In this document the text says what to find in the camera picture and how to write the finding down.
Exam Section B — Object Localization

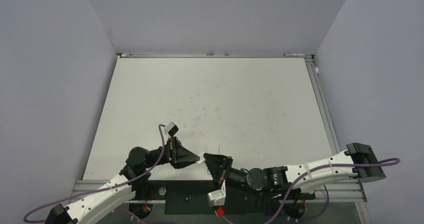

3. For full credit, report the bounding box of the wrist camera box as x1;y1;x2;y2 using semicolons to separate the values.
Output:
163;122;179;137
207;180;227;207

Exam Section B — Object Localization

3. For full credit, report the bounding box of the aluminium back table rail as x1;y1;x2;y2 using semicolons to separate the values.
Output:
117;52;313;59

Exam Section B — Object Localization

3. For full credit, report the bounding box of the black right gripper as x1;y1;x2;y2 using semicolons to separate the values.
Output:
203;152;261;195

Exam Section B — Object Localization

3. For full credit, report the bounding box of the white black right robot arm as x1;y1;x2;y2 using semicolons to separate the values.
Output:
203;142;386;198

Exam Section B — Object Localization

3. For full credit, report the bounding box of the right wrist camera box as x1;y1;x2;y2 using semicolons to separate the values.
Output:
207;180;227;207

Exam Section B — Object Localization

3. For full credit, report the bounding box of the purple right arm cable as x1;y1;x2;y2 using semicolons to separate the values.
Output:
220;157;401;224

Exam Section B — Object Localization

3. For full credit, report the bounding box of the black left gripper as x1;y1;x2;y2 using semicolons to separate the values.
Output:
142;136;201;170

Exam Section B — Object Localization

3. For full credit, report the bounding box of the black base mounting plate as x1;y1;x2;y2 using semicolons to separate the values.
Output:
129;180;316;216

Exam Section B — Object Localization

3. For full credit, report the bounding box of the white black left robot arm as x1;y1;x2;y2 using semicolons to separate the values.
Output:
45;136;201;224

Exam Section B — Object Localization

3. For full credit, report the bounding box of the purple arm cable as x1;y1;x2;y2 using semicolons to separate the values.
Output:
220;157;401;224
23;123;167;224

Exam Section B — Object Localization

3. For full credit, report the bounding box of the white red remote control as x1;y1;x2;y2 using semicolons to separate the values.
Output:
206;144;220;155

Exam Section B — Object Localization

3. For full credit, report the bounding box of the white battery compartment cover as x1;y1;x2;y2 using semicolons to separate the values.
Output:
196;156;205;165

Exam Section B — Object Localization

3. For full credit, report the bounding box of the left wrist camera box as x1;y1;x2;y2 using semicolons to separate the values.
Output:
163;122;179;137

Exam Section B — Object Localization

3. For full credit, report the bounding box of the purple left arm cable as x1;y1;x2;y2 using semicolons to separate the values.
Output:
23;123;167;224

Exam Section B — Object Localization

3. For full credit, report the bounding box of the aluminium table edge rail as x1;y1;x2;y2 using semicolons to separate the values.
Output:
304;55;341;154

